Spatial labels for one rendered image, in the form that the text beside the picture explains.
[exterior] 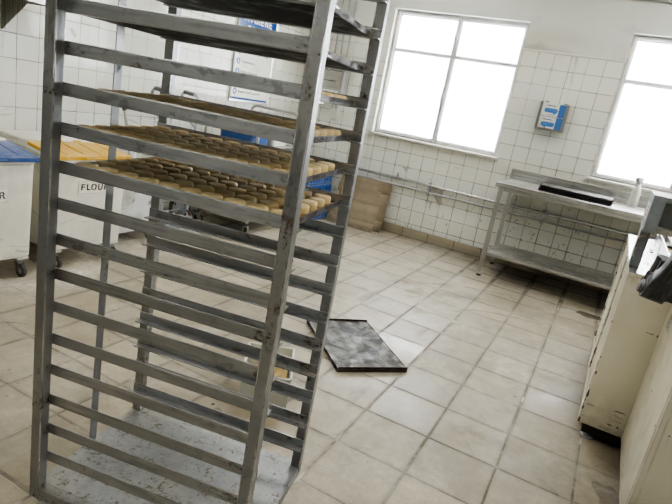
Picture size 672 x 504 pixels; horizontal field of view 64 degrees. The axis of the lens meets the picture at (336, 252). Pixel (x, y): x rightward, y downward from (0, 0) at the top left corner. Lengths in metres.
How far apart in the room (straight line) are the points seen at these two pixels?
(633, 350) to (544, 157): 3.28
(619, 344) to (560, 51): 3.62
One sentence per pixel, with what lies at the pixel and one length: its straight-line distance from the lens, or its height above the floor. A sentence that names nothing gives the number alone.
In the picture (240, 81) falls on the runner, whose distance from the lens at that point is 1.18.
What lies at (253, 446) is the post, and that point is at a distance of 1.35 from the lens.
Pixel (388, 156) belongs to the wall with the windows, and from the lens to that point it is 6.15.
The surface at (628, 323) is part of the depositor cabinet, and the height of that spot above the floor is 0.61.
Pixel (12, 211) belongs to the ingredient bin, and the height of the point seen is 0.41.
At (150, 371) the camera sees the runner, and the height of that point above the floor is 0.60.
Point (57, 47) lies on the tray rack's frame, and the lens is 1.41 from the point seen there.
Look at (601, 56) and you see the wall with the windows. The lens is 5.78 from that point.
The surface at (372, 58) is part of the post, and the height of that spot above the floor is 1.44.
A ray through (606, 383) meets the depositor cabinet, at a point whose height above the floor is 0.31.
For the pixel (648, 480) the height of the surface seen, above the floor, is 0.30.
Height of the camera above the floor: 1.32
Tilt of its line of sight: 16 degrees down
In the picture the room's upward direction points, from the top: 11 degrees clockwise
